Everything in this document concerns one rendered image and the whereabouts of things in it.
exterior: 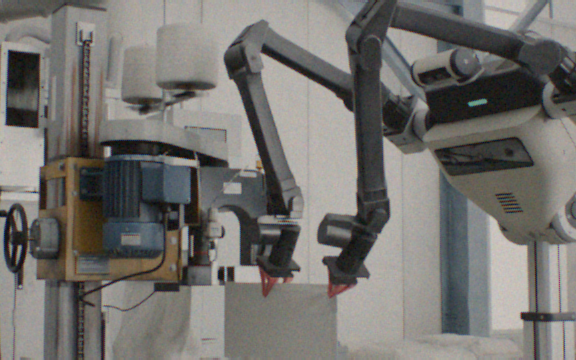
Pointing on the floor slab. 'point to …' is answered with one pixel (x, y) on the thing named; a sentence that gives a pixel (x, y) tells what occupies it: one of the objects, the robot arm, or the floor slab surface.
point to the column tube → (71, 109)
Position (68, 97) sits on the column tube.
